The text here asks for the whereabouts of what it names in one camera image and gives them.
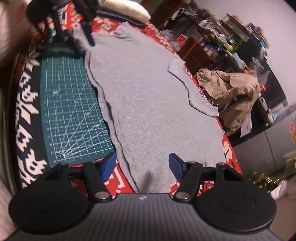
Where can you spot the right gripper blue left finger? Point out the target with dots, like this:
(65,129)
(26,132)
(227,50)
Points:
(107,166)

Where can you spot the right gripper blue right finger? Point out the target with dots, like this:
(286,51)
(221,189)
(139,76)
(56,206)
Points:
(177,166)

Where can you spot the grey knit shirt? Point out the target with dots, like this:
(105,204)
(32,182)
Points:
(152,107)

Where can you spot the green cutting mat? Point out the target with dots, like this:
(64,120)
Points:
(73,126)

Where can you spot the grey refrigerator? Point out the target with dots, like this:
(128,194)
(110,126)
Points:
(264,152)

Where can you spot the beige jacket on chair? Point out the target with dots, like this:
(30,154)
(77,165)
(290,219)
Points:
(234,94)

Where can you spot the small decorated christmas tree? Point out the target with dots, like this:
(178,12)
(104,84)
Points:
(264,182)

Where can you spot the brown wooden drawer cabinet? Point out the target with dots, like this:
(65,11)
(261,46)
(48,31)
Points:
(194,56)

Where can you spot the white plastic bag on floor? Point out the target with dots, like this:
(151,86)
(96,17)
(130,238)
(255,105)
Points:
(168,35)

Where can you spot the cluttered shelf unit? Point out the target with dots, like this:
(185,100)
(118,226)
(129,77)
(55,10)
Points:
(245,31)

